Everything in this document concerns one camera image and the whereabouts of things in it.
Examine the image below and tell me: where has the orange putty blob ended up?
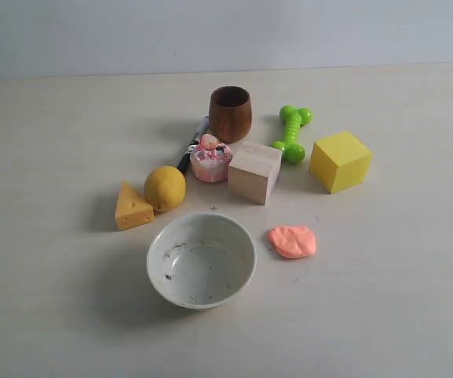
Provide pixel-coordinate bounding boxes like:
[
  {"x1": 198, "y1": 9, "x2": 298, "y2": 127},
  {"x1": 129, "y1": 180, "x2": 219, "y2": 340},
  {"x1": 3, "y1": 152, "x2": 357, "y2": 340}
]
[{"x1": 268, "y1": 225, "x2": 317, "y2": 259}]

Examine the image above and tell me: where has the light wooden cube block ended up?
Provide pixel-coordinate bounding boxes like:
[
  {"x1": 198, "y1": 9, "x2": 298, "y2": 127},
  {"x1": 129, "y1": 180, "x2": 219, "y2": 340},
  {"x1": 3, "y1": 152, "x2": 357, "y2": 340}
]
[{"x1": 228, "y1": 141, "x2": 282, "y2": 205}]

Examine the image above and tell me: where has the pink toy cake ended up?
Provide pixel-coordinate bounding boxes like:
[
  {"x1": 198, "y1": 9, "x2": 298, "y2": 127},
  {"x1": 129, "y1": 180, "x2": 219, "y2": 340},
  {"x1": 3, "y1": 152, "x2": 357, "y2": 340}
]
[{"x1": 190, "y1": 133, "x2": 233, "y2": 183}]

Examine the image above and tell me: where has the black white marker pen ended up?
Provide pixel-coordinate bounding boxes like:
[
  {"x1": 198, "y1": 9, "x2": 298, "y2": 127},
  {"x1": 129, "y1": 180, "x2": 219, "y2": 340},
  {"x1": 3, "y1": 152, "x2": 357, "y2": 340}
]
[{"x1": 176, "y1": 116, "x2": 210, "y2": 175}]

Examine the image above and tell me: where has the yellow lemon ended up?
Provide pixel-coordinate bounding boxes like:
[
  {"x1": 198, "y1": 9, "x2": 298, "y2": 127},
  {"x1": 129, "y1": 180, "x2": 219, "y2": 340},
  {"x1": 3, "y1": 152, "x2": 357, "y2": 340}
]
[{"x1": 143, "y1": 166, "x2": 186, "y2": 213}]

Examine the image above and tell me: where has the white ceramic bowl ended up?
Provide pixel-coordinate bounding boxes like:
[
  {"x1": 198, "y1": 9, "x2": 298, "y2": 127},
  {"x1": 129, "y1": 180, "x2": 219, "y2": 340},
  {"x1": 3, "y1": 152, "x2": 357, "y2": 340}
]
[{"x1": 146, "y1": 212, "x2": 257, "y2": 310}]

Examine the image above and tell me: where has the brown wooden cup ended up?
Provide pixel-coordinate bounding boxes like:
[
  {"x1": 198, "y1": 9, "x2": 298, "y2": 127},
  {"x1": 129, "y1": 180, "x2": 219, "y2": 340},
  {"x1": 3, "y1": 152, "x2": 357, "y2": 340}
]
[{"x1": 209, "y1": 86, "x2": 252, "y2": 143}]

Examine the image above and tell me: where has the yellow toy cheese wedge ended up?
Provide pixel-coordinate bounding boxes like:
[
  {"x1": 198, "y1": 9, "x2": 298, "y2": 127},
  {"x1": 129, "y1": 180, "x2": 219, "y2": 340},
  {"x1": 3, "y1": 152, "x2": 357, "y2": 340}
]
[{"x1": 114, "y1": 182, "x2": 155, "y2": 231}]

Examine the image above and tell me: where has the green plastic bone toy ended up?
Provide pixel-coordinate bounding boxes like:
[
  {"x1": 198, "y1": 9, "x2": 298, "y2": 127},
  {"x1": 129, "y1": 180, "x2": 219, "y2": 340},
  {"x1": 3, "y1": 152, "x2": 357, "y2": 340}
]
[{"x1": 270, "y1": 105, "x2": 314, "y2": 164}]

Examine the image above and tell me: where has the yellow cube block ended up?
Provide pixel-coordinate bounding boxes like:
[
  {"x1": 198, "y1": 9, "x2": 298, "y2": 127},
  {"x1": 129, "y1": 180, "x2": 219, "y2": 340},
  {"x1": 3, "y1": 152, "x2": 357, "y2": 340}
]
[{"x1": 310, "y1": 131, "x2": 373, "y2": 194}]

